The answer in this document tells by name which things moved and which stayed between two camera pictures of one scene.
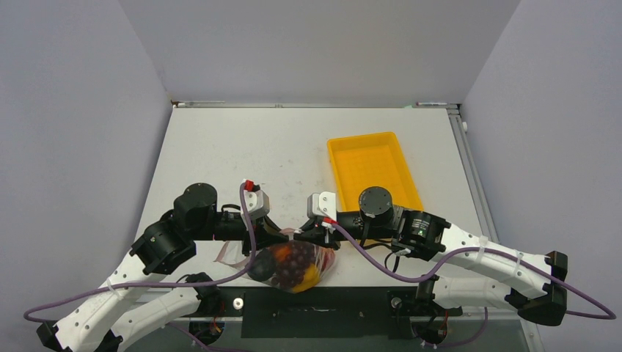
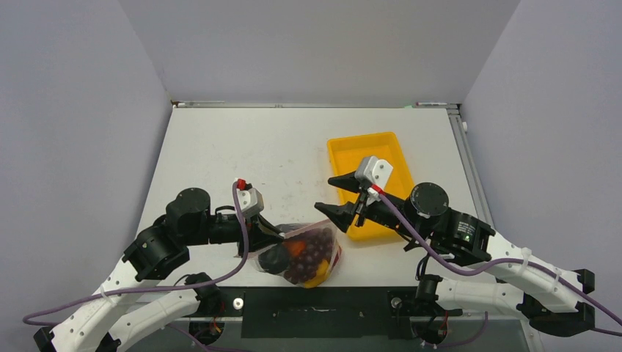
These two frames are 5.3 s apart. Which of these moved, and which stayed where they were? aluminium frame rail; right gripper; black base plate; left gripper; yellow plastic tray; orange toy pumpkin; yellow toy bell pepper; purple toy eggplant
Moved: right gripper; yellow toy bell pepper; purple toy eggplant; orange toy pumpkin
Stayed: black base plate; yellow plastic tray; aluminium frame rail; left gripper
